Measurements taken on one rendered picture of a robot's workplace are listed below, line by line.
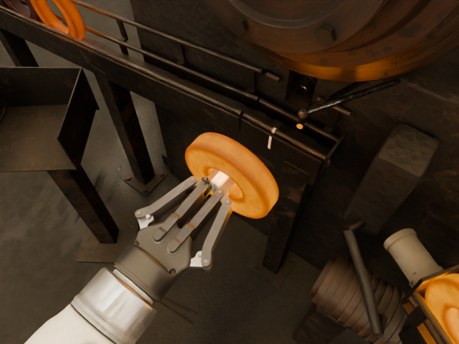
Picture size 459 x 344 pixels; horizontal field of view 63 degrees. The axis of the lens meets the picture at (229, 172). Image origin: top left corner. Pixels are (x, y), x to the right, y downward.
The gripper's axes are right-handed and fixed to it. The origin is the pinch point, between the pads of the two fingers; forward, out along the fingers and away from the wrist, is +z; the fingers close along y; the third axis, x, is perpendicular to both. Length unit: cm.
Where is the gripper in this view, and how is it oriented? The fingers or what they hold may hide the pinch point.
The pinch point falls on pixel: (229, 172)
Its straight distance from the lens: 54.8
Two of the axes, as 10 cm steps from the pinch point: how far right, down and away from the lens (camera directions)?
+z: 5.9, -7.0, 4.0
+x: -0.3, -5.1, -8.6
